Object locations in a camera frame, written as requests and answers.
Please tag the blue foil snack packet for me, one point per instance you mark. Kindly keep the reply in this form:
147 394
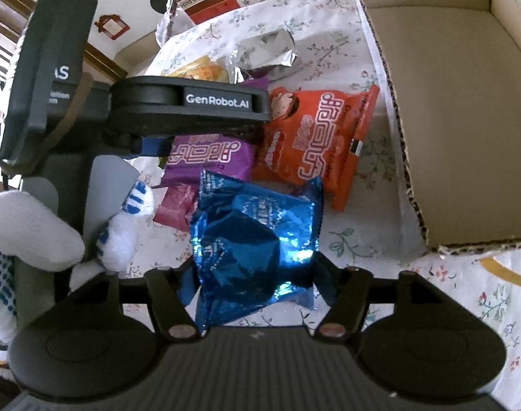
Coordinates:
253 246

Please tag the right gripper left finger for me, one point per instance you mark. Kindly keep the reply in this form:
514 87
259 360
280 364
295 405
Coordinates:
170 291

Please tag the white dotted glove hand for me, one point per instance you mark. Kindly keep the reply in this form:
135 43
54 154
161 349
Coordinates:
32 233

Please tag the orange red snack packet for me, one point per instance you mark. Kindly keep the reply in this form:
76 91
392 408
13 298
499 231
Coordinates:
316 133

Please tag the purple snack packet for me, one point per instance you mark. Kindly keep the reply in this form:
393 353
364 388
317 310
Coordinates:
218 132

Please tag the yellow cracker snack packet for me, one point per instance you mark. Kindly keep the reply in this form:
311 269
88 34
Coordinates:
190 63

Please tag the clear plastic bag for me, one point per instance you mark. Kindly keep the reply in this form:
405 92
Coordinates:
174 21

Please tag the floral white tablecloth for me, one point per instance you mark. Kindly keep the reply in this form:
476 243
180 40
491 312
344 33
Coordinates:
335 61

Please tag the silver foil snack packet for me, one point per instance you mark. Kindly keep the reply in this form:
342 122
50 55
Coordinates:
272 55

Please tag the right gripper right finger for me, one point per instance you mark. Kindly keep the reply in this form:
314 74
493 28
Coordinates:
345 291

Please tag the open cardboard box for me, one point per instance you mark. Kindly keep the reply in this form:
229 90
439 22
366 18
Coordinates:
450 74

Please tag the wooden door frame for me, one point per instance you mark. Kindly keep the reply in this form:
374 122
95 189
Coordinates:
64 24

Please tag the pink snack packet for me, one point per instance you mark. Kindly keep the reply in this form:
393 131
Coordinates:
177 207

